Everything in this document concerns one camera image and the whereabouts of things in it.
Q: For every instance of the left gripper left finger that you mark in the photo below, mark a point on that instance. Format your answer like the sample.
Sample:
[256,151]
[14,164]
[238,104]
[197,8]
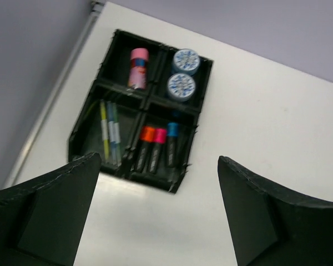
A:
[42,219]

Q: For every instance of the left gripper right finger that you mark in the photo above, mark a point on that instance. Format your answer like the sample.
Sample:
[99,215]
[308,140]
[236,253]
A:
[271,224]

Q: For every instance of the yellow pen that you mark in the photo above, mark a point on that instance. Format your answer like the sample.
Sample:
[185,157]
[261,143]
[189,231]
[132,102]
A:
[104,126]

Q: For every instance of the green pen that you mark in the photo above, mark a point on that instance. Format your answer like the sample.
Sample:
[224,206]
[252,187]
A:
[117,135]

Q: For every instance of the blue pen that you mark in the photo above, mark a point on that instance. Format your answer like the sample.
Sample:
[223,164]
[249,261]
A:
[111,132]

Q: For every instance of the blue highlighter cap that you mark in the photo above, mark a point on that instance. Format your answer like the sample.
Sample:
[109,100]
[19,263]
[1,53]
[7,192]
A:
[172,129]

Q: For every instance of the orange highlighter marker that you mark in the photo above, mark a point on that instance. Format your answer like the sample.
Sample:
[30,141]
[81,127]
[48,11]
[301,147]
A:
[142,156]

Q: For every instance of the pink highlighter marker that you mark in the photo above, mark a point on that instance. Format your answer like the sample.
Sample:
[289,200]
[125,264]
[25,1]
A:
[155,157]

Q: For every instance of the blue-lidded jar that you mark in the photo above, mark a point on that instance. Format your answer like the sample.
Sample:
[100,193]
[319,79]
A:
[180,87]
[186,61]

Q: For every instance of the pink-capped clear tube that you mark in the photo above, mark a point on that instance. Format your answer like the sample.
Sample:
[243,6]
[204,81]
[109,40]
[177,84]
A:
[139,59]

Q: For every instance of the orange highlighter cap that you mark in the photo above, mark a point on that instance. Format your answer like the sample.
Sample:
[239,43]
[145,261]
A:
[147,134]

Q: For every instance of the pink highlighter cap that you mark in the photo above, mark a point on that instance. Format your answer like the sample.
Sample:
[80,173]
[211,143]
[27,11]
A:
[160,135]

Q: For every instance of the black four-compartment organizer tray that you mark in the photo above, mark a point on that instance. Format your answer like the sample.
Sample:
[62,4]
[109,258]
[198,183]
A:
[137,108]

